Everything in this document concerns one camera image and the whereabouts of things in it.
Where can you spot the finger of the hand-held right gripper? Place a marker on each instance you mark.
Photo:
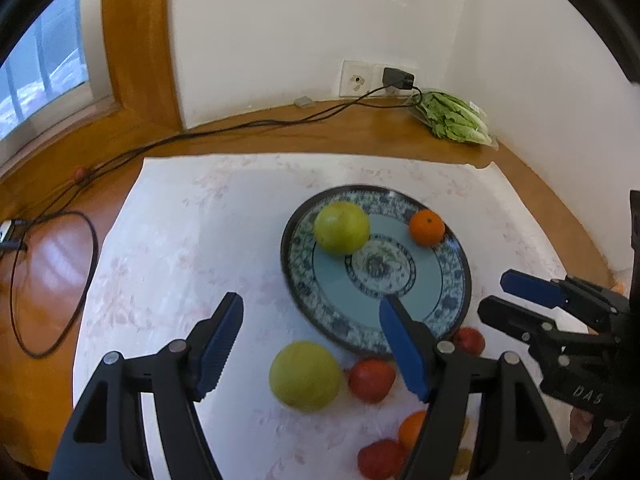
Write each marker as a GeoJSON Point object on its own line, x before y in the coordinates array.
{"type": "Point", "coordinates": [530, 287]}
{"type": "Point", "coordinates": [510, 315]}

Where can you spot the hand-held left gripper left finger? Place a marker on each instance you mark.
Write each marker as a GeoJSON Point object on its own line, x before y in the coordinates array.
{"type": "Point", "coordinates": [220, 345]}

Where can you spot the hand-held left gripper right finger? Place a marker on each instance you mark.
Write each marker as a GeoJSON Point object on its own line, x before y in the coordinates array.
{"type": "Point", "coordinates": [400, 345]}

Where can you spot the red apple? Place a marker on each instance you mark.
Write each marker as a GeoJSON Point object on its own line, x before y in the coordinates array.
{"type": "Point", "coordinates": [371, 380]}
{"type": "Point", "coordinates": [468, 341]}

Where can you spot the blue patterned ceramic plate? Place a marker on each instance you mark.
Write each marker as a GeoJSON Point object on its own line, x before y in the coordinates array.
{"type": "Point", "coordinates": [430, 280]}

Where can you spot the orange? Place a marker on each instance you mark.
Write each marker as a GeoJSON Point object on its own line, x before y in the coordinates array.
{"type": "Point", "coordinates": [411, 429]}
{"type": "Point", "coordinates": [426, 227]}

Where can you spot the green apple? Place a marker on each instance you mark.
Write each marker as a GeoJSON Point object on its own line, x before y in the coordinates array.
{"type": "Point", "coordinates": [341, 227]}
{"type": "Point", "coordinates": [305, 376]}

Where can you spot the red tomato bottom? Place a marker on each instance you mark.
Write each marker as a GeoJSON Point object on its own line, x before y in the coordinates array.
{"type": "Point", "coordinates": [381, 459]}

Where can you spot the person's right hand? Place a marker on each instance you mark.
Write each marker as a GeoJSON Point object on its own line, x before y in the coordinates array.
{"type": "Point", "coordinates": [580, 425]}

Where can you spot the white floral tablecloth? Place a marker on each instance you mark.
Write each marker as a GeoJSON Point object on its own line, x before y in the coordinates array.
{"type": "Point", "coordinates": [200, 240]}

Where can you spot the bagged romaine lettuce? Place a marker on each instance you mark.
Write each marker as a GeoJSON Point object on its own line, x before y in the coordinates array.
{"type": "Point", "coordinates": [452, 117]}

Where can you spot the small white black device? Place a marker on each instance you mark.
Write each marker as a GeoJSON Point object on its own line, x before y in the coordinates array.
{"type": "Point", "coordinates": [7, 234]}

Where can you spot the black plug-in charger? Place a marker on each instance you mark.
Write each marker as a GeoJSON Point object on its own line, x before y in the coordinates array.
{"type": "Point", "coordinates": [397, 77]}

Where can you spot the small grey block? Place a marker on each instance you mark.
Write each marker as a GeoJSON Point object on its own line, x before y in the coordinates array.
{"type": "Point", "coordinates": [303, 102]}

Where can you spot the barred glass window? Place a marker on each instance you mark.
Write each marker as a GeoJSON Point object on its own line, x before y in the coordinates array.
{"type": "Point", "coordinates": [45, 70]}

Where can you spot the white power wall socket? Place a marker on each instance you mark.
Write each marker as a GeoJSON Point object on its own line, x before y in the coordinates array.
{"type": "Point", "coordinates": [395, 91]}

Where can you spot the white coaxial wall socket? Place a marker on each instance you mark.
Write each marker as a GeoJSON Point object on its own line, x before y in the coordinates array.
{"type": "Point", "coordinates": [356, 80]}

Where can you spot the wooden window frame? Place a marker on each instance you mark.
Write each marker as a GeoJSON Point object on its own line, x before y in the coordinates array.
{"type": "Point", "coordinates": [140, 45]}

